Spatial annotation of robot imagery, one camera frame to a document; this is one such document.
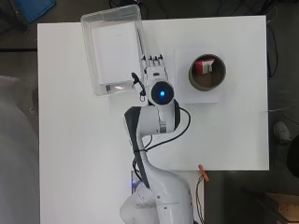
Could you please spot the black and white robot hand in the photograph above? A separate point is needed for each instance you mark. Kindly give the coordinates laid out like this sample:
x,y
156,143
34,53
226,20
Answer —
x,y
155,71

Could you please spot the clear plastic box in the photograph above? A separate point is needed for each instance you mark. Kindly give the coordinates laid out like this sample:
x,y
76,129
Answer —
x,y
88,62

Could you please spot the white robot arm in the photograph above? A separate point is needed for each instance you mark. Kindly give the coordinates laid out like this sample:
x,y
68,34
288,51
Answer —
x,y
162,193

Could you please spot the white flat box with print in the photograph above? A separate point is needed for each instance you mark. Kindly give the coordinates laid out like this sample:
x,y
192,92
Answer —
x,y
115,53

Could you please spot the orange clamp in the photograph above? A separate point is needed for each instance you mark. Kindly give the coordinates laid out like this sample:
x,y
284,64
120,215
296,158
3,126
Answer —
x,y
203,173

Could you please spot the blue plastic lid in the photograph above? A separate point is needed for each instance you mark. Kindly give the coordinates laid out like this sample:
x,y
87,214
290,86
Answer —
x,y
34,7

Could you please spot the grey round device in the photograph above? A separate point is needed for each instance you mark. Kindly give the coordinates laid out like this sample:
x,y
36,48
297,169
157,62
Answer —
x,y
281,131

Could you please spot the grey cloth sheet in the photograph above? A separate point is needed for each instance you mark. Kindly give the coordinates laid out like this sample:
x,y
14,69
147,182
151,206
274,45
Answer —
x,y
15,155

